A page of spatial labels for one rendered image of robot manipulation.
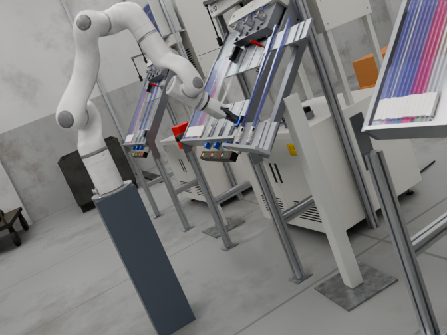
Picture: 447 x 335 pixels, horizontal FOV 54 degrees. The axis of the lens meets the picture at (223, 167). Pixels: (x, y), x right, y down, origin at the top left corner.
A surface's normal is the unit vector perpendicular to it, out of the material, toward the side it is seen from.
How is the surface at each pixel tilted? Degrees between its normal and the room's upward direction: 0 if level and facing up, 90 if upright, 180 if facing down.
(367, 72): 90
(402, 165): 90
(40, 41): 90
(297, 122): 90
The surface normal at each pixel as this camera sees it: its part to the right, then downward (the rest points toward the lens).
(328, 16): 0.44, 0.04
